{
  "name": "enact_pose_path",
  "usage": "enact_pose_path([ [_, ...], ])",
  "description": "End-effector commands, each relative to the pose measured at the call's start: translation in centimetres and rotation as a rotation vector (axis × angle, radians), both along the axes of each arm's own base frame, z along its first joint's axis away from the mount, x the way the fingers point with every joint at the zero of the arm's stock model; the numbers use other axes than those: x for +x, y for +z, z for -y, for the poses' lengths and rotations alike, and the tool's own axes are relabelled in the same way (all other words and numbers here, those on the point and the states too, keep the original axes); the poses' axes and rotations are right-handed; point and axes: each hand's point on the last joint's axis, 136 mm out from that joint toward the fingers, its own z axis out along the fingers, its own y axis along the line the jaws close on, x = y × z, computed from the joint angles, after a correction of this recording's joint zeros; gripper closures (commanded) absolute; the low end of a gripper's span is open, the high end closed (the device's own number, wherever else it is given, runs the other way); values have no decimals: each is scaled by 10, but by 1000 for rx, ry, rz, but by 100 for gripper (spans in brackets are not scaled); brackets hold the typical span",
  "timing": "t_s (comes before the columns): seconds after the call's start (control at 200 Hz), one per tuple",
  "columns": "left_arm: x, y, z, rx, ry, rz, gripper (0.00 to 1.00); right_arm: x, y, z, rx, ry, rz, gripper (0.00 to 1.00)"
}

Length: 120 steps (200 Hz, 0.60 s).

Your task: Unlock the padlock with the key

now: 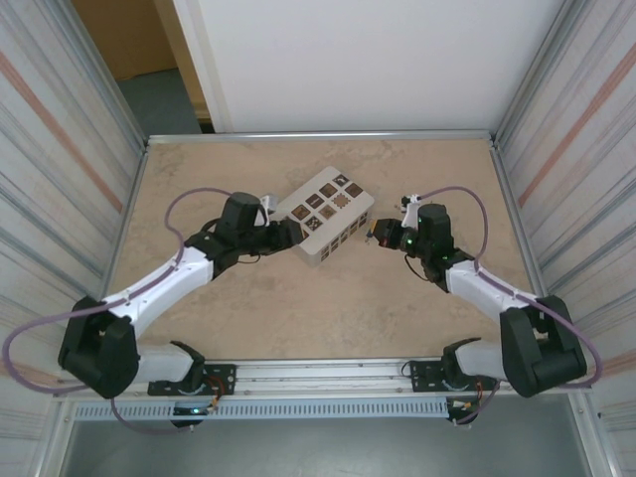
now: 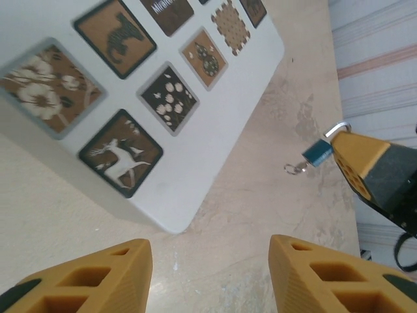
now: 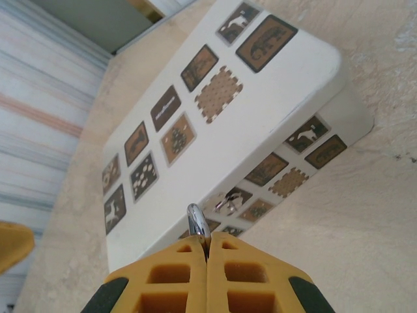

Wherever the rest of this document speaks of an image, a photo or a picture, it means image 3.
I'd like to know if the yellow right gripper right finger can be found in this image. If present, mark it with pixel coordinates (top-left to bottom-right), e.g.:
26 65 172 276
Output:
205 231 337 313

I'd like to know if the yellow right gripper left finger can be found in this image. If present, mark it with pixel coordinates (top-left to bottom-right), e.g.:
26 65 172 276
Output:
80 233 210 313

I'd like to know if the silver key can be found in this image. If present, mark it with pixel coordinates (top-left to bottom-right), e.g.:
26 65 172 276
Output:
213 191 244 216

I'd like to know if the corrugated striped left side panel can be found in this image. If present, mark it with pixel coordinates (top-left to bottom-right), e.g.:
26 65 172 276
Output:
0 0 113 309

